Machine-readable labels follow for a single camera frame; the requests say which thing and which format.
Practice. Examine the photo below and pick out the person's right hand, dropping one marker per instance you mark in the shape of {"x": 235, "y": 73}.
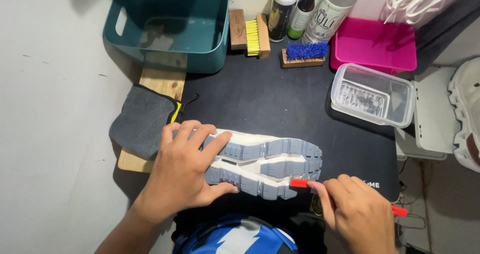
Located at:
{"x": 360, "y": 216}

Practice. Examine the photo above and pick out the person's left hand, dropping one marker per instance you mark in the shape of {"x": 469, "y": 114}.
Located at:
{"x": 176, "y": 175}

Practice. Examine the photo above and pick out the white shoe with grey sole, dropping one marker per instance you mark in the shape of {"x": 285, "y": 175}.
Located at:
{"x": 270, "y": 160}

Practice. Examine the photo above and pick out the grey microfibre cloth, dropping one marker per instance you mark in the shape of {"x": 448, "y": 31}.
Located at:
{"x": 140, "y": 122}

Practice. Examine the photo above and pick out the person's blue patterned shirt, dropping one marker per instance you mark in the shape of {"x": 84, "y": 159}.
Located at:
{"x": 232, "y": 237}

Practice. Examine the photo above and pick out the wooden board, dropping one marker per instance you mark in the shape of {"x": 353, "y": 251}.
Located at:
{"x": 165, "y": 81}

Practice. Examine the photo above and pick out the black desk mat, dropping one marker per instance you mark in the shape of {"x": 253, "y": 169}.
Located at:
{"x": 262, "y": 96}

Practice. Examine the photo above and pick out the white plastic box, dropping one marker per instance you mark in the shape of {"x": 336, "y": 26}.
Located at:
{"x": 435, "y": 122}

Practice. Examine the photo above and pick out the clear plastic container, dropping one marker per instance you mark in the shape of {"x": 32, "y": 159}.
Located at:
{"x": 371, "y": 96}

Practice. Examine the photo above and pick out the chunky white shoe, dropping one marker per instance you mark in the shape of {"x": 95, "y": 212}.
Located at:
{"x": 467, "y": 111}

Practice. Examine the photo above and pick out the teal plastic tub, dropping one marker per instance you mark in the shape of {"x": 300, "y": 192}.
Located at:
{"x": 168, "y": 21}

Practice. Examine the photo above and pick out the plain wooden brush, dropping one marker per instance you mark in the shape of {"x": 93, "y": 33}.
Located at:
{"x": 237, "y": 29}

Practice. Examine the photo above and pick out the yellow bristle wooden brush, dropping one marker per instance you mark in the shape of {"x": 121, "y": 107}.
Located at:
{"x": 258, "y": 36}

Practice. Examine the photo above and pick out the pink plastic container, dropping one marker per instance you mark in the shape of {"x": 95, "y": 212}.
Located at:
{"x": 375, "y": 45}

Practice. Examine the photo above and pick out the blue bristle wooden brush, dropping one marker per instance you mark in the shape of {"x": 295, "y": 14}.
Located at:
{"x": 305, "y": 53}

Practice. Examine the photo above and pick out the white bottle with black cap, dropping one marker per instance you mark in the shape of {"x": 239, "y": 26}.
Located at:
{"x": 282, "y": 13}

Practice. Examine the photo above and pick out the dark bottle with green label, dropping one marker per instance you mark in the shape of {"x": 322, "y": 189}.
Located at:
{"x": 301, "y": 19}

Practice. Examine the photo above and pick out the clear plastic bottle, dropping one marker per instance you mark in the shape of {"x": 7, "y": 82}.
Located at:
{"x": 328, "y": 15}

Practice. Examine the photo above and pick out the bundle of white shoelaces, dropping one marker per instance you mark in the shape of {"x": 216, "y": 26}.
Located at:
{"x": 416, "y": 2}

